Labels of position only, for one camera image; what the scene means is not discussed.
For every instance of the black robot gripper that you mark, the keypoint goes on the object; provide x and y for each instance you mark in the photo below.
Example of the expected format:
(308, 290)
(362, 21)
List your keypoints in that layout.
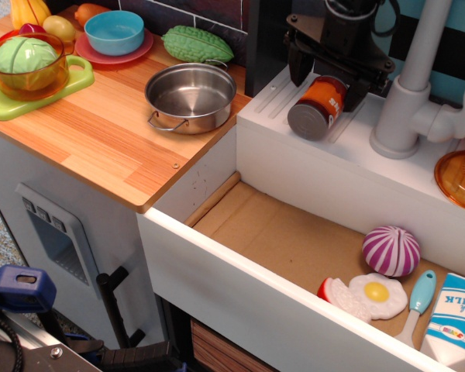
(342, 40)

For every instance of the orange toy soup can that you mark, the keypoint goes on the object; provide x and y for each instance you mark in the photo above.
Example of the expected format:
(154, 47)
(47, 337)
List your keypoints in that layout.
(319, 107)

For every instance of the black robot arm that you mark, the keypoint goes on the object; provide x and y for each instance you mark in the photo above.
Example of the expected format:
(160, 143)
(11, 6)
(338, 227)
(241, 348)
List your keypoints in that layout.
(341, 44)

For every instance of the stainless steel pot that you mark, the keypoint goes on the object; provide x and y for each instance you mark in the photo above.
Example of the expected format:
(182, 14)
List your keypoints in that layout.
(190, 98)

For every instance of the orange transparent pot lid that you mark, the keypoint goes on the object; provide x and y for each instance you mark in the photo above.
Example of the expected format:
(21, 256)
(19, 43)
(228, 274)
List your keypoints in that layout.
(450, 176)

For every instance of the orange transparent plastic pot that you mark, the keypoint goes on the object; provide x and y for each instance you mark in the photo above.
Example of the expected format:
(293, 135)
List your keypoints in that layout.
(41, 83)

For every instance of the grey toy faucet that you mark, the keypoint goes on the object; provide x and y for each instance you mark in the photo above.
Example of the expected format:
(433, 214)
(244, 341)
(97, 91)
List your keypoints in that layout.
(407, 112)

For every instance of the green toy bitter gourd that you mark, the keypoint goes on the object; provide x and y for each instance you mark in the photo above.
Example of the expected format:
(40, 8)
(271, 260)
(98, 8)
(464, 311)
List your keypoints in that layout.
(190, 44)

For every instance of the cardboard sink liner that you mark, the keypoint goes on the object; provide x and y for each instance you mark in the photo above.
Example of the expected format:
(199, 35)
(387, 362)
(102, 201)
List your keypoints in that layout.
(261, 263)

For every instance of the purple striped toy onion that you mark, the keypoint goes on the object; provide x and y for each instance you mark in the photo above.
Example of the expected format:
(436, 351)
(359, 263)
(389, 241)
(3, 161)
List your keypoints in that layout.
(391, 251)

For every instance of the toy apple slice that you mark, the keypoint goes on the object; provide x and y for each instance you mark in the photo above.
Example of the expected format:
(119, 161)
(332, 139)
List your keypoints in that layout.
(335, 292)

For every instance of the blue plastic bowl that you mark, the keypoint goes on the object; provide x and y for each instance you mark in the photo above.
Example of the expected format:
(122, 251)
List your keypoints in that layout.
(115, 33)

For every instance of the toy fried egg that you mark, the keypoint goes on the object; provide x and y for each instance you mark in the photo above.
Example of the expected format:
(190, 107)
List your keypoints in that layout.
(384, 297)

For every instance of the pink plastic plate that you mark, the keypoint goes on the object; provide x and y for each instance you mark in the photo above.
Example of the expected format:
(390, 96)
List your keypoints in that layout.
(84, 49)

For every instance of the orange toy fruit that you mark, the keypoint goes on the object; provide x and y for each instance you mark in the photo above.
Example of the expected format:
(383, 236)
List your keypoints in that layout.
(88, 10)

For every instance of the yellow toy potato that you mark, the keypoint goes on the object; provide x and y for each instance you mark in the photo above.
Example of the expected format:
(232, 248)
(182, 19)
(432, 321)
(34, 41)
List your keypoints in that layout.
(60, 27)

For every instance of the toy milk carton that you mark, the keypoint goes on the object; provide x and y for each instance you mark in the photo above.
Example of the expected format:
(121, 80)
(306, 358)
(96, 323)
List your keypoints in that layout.
(444, 339)

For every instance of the red toy apple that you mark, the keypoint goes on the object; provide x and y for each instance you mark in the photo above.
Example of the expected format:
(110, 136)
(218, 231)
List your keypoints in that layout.
(27, 28)

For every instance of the grey oven control panel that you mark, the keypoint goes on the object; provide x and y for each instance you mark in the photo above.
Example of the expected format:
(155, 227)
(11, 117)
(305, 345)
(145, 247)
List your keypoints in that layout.
(63, 249)

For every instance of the green toy cabbage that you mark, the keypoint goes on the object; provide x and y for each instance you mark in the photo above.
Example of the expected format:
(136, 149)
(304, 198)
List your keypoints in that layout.
(25, 54)

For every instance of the green plastic cutting board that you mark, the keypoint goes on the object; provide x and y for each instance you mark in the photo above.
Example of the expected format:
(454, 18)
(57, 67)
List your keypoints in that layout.
(81, 76)

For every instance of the blue clamp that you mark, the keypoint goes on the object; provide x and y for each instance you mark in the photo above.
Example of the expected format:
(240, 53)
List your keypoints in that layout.
(26, 290)

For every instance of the blue handled toy spatula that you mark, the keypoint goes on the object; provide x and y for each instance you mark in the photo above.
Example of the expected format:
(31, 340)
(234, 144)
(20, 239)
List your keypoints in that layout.
(419, 301)

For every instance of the black oven door handle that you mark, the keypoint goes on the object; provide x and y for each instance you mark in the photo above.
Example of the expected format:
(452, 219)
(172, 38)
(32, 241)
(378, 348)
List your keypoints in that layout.
(107, 283)

